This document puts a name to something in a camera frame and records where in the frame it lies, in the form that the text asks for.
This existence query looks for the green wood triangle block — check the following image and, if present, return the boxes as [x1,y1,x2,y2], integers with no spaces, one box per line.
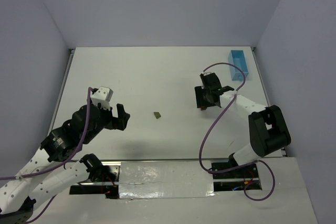
[153,112,161,119]

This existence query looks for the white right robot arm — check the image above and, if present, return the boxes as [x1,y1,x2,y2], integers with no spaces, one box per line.
[195,73,291,175]

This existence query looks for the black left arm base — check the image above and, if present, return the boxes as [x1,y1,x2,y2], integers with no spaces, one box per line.
[69,161,121,199]

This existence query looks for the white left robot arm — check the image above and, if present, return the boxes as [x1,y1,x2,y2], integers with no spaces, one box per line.
[1,104,130,223]

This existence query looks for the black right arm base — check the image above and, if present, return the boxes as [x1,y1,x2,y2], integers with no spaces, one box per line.
[212,164,261,192]

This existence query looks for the blue plastic box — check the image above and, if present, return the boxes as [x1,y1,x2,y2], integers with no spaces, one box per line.
[228,50,249,81]

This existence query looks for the silver reflective tape sheet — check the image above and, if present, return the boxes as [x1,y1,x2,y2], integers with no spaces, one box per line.
[119,161,215,199]

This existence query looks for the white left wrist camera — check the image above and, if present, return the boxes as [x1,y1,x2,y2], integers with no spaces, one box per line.
[90,86,113,111]

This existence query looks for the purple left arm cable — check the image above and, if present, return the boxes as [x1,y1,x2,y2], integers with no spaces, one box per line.
[0,86,97,224]

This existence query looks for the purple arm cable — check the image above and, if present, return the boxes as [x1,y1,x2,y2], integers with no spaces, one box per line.
[0,86,97,224]
[198,62,276,201]

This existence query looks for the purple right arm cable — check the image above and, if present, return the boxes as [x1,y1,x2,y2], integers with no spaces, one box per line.
[198,62,276,201]

